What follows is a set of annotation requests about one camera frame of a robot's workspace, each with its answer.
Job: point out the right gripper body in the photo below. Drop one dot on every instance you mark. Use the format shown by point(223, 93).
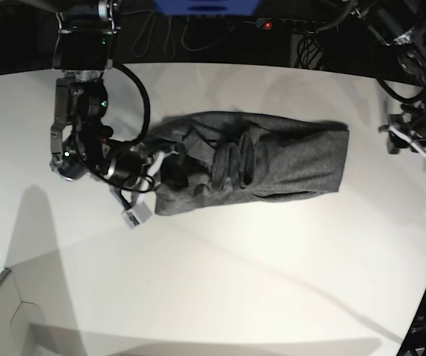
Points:
point(131, 175)

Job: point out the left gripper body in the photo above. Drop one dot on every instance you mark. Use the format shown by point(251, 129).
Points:
point(410, 127)

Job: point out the grey long-sleeve t-shirt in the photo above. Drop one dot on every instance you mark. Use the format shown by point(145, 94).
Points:
point(238, 157)

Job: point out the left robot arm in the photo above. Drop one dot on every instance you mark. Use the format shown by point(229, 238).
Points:
point(401, 25)

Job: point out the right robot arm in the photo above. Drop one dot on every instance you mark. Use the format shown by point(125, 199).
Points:
point(80, 142)

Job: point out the black power strip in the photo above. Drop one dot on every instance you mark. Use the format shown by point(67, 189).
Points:
point(295, 26)

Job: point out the blue plastic bin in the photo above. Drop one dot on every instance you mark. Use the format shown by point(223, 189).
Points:
point(207, 7)

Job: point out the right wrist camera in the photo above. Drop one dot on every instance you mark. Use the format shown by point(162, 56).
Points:
point(137, 215)

